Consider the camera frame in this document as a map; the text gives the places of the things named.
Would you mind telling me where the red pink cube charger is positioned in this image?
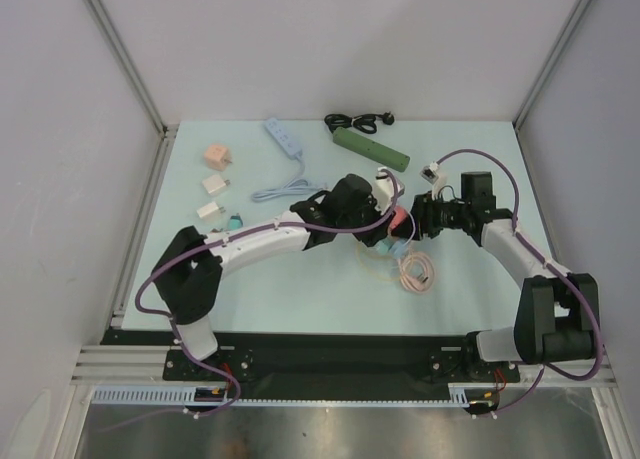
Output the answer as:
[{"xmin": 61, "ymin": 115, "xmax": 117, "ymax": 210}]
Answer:
[{"xmin": 388, "ymin": 206, "xmax": 414, "ymax": 239}]

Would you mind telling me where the yellow thin charging cable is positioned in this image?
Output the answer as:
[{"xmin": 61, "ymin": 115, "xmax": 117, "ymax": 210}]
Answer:
[{"xmin": 354, "ymin": 246, "xmax": 401, "ymax": 283}]

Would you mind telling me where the green power strip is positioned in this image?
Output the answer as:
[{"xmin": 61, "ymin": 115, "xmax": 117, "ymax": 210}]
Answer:
[{"xmin": 332, "ymin": 128, "xmax": 410, "ymax": 172}]

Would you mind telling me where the teal plug adapter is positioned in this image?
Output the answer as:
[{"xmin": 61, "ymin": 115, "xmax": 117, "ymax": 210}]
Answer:
[{"xmin": 227, "ymin": 214, "xmax": 244, "ymax": 231}]

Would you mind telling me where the white Honor charger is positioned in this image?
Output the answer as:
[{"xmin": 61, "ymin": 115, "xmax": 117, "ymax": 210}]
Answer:
[{"xmin": 202, "ymin": 174, "xmax": 231, "ymax": 197}]

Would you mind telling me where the pink deer cube socket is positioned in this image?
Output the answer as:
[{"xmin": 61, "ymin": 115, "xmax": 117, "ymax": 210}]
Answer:
[{"xmin": 203, "ymin": 144, "xmax": 233, "ymax": 172}]

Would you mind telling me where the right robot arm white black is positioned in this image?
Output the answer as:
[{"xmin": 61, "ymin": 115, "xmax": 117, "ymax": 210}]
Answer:
[{"xmin": 411, "ymin": 167, "xmax": 603, "ymax": 381}]

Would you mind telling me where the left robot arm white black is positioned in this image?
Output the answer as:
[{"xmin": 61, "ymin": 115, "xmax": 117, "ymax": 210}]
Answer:
[{"xmin": 145, "ymin": 168, "xmax": 404, "ymax": 379}]

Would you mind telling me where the light blue cube charger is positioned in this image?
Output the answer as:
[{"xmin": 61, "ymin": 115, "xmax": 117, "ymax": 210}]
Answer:
[{"xmin": 389, "ymin": 241, "xmax": 407, "ymax": 259}]

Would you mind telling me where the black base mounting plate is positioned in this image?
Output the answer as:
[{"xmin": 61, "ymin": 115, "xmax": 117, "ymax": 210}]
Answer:
[{"xmin": 99, "ymin": 328, "xmax": 521, "ymax": 403}]

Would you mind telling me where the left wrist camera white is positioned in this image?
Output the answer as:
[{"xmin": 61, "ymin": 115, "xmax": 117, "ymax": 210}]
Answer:
[{"xmin": 372, "ymin": 167, "xmax": 405, "ymax": 214}]

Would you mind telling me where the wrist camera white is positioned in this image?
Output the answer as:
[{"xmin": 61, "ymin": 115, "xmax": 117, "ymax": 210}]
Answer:
[
  {"xmin": 420, "ymin": 162, "xmax": 448, "ymax": 197},
  {"xmin": 372, "ymin": 167, "xmax": 405, "ymax": 214}
]

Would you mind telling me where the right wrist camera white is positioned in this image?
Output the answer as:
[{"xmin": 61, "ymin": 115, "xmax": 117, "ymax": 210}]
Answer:
[{"xmin": 420, "ymin": 162, "xmax": 448, "ymax": 197}]

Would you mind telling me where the pink coiled USB cable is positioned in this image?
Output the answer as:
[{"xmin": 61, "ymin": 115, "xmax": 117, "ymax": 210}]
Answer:
[{"xmin": 398, "ymin": 252, "xmax": 435, "ymax": 295}]

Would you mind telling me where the black power cable with plug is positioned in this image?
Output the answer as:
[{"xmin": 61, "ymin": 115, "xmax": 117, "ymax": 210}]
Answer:
[{"xmin": 323, "ymin": 109, "xmax": 396, "ymax": 134}]

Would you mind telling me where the left aluminium frame post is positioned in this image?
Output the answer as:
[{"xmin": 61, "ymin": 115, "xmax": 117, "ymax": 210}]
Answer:
[{"xmin": 83, "ymin": 0, "xmax": 178, "ymax": 139}]

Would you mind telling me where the aluminium frame post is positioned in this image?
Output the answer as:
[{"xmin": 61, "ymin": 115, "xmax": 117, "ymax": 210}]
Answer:
[
  {"xmin": 83, "ymin": 0, "xmax": 178, "ymax": 139},
  {"xmin": 512, "ymin": 0, "xmax": 595, "ymax": 134}
]

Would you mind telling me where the grey cable duct rail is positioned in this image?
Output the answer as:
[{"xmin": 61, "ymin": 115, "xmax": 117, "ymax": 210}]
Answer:
[{"xmin": 91, "ymin": 383, "xmax": 499, "ymax": 409}]

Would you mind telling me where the right aluminium frame post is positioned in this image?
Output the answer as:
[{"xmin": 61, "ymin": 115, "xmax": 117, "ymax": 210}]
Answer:
[{"xmin": 512, "ymin": 0, "xmax": 595, "ymax": 134}]

